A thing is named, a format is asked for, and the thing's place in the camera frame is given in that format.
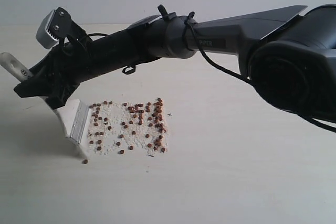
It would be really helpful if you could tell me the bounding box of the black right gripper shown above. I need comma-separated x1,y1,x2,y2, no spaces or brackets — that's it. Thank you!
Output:
14,39,95,109

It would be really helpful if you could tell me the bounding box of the pile of white grains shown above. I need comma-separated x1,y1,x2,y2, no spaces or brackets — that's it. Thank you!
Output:
81,98,169,164

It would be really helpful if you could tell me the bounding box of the white wooden paintbrush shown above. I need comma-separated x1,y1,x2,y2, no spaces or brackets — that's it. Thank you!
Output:
1,52,91,160

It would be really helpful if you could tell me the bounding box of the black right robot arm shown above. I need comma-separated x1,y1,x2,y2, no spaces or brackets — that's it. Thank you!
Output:
14,4,335,123

